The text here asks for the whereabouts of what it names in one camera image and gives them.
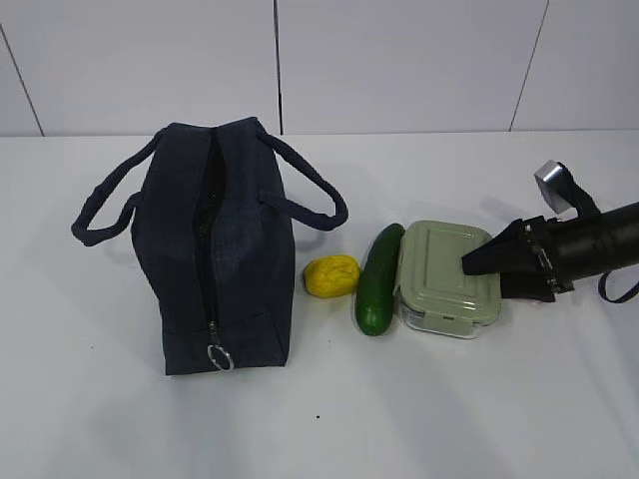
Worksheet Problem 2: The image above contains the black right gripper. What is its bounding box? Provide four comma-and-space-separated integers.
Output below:
462, 216, 573, 302

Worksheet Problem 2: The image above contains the glass container green lid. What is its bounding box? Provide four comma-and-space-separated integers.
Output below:
394, 221, 502, 339

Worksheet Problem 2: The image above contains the green cucumber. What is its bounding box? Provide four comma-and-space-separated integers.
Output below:
355, 224, 405, 336

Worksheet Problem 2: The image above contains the yellow lemon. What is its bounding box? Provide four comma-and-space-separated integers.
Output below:
303, 254, 361, 298

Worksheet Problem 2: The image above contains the navy blue lunch bag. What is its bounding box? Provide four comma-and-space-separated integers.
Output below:
71, 117, 348, 376

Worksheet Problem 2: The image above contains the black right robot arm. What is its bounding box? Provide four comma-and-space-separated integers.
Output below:
462, 204, 638, 304

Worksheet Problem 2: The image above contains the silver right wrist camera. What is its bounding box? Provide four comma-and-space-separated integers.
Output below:
534, 160, 572, 215

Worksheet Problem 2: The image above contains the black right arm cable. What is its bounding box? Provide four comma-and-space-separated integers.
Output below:
597, 268, 639, 303

